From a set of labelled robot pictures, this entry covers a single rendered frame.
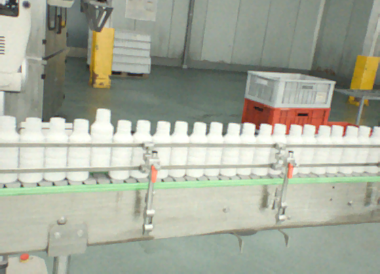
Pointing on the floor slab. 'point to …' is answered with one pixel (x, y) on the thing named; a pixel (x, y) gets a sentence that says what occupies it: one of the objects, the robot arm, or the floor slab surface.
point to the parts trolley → (359, 97)
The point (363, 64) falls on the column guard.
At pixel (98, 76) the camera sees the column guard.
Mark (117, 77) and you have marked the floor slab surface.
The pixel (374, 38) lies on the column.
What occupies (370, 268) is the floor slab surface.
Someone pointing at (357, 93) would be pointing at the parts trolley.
